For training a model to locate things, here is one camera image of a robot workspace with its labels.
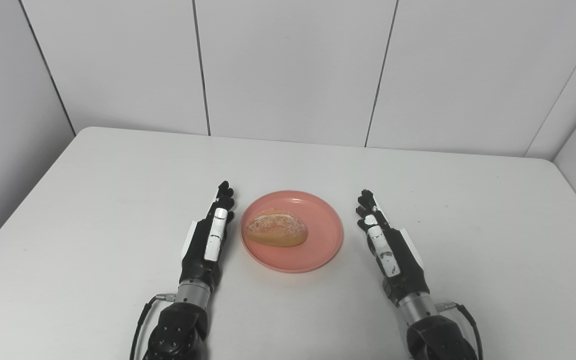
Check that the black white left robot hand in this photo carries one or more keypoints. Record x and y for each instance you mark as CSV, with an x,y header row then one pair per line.
x,y
198,260

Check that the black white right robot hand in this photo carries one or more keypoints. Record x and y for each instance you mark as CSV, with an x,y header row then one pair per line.
x,y
405,270

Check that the golden bread roll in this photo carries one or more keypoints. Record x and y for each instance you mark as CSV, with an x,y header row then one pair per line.
x,y
277,229

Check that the pink round plate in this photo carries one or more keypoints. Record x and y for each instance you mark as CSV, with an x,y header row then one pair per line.
x,y
323,235

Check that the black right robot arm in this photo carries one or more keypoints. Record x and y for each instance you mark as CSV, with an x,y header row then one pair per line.
x,y
440,337

